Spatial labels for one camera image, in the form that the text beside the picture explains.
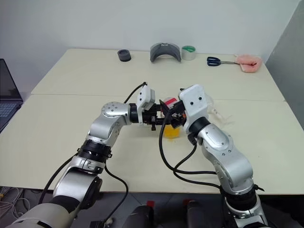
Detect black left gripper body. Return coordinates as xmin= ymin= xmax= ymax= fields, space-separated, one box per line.
xmin=142 ymin=104 xmax=164 ymax=132

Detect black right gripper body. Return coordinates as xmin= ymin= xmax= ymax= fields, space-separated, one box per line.
xmin=170 ymin=104 xmax=189 ymax=124

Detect clear bottle with yellow drink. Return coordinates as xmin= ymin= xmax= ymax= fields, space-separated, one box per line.
xmin=159 ymin=96 xmax=185 ymax=140

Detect clear wine glass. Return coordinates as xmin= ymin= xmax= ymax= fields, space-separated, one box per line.
xmin=205 ymin=92 xmax=235 ymax=125

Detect silver tape roll, green core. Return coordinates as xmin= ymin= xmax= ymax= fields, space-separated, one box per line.
xmin=181 ymin=45 xmax=197 ymax=61

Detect grey curved pad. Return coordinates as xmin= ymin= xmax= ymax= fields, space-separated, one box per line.
xmin=149 ymin=42 xmax=182 ymax=64

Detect black round cap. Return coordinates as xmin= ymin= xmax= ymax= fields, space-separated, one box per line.
xmin=117 ymin=49 xmax=132 ymax=63

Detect pink fluffy cloth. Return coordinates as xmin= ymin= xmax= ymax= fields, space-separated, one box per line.
xmin=234 ymin=54 xmax=263 ymax=74

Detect dark rounded shape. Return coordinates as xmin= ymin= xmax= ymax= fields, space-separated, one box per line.
xmin=183 ymin=199 xmax=212 ymax=228
xmin=123 ymin=200 xmax=156 ymax=228

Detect grey partition panel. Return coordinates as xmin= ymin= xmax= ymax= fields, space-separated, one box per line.
xmin=265 ymin=0 xmax=304 ymax=133

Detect dark laptop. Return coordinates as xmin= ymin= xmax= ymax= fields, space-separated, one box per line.
xmin=0 ymin=58 xmax=24 ymax=133

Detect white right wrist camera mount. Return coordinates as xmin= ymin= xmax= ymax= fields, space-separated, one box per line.
xmin=178 ymin=84 xmax=210 ymax=133

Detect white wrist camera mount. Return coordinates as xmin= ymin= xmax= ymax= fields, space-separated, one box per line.
xmin=178 ymin=84 xmax=210 ymax=133
xmin=136 ymin=85 xmax=156 ymax=113

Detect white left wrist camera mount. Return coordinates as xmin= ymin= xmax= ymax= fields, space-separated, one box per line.
xmin=136 ymin=85 xmax=156 ymax=113

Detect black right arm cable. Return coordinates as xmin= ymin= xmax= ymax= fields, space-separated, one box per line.
xmin=158 ymin=111 xmax=224 ymax=190

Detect blue-handled scissors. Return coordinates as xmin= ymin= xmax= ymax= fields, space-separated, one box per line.
xmin=206 ymin=56 xmax=238 ymax=67

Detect white cable bundle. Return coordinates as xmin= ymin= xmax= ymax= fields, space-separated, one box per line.
xmin=0 ymin=186 xmax=30 ymax=218

